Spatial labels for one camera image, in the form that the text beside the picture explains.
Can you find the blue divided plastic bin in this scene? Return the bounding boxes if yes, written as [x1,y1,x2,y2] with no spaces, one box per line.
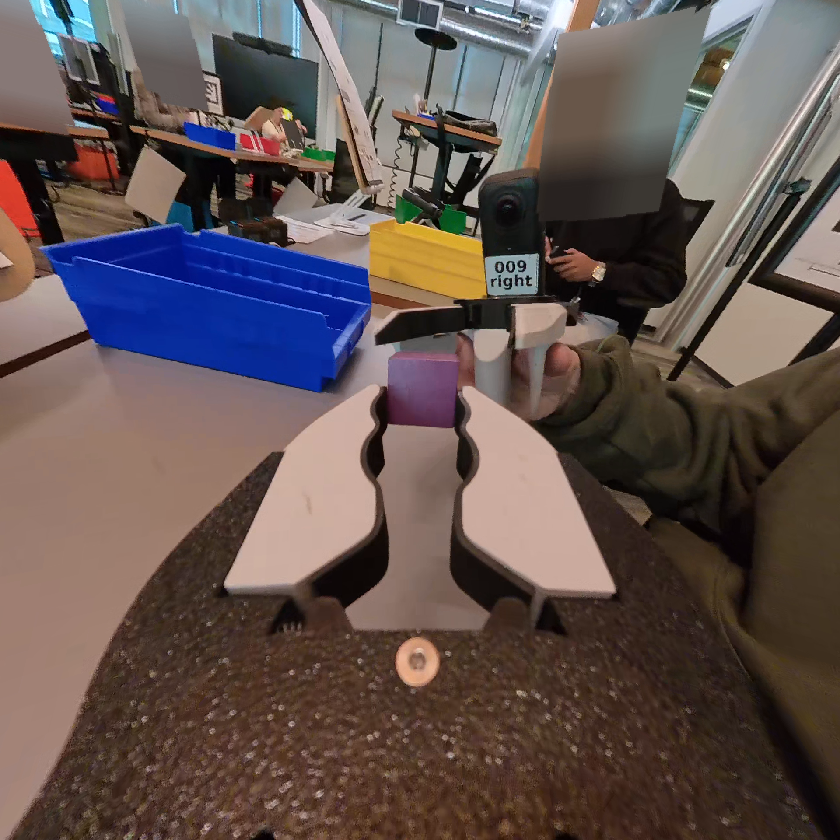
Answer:
[41,223,373,393]

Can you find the grey card panel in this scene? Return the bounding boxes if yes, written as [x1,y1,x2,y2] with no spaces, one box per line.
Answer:
[125,147,186,224]
[274,178,317,217]

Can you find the purple cube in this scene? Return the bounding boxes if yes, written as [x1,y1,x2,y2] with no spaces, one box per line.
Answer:
[387,352,459,429]

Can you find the wooden standing desk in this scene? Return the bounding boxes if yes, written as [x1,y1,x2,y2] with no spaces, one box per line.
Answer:
[392,108,503,211]

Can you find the small blue bin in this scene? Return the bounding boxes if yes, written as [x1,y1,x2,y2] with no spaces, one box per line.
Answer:
[184,121,237,151]

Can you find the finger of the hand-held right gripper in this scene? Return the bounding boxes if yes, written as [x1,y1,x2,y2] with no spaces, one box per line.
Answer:
[511,305,569,350]
[374,304,476,347]

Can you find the white papers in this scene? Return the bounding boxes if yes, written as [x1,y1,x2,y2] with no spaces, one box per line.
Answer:
[282,203,370,245]

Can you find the black bag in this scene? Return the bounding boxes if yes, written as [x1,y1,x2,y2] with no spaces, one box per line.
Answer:
[436,112,498,135]

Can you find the wooden top desk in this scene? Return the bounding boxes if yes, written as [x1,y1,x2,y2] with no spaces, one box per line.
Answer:
[131,125,336,231]

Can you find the black floor lamp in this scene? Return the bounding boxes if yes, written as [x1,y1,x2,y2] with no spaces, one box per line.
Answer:
[415,29,458,114]

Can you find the instruction sheet board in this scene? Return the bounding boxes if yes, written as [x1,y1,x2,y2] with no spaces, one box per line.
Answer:
[0,206,35,303]

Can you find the grey display board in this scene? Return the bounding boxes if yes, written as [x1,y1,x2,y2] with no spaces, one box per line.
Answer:
[295,0,386,193]

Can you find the orange crate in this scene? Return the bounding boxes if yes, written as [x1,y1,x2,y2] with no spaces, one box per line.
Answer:
[69,141,120,181]

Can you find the person's right forearm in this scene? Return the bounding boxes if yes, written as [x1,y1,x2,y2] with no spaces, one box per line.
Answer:
[532,335,840,546]

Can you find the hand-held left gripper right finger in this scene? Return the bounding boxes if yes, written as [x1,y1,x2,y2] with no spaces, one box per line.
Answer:
[450,386,618,623]

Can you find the person's right hand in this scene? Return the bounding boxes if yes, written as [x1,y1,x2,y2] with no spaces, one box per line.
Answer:
[456,331,584,422]

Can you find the silver ventilation duct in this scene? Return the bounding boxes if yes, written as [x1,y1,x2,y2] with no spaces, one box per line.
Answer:
[440,0,546,34]

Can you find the black monitor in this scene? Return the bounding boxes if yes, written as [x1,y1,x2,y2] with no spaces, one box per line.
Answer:
[212,34,320,139]

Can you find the yellow plastic bin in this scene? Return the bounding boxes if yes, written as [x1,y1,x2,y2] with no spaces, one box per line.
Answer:
[369,218,490,299]

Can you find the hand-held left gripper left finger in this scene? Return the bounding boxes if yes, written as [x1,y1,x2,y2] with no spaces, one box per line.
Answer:
[223,384,390,611]

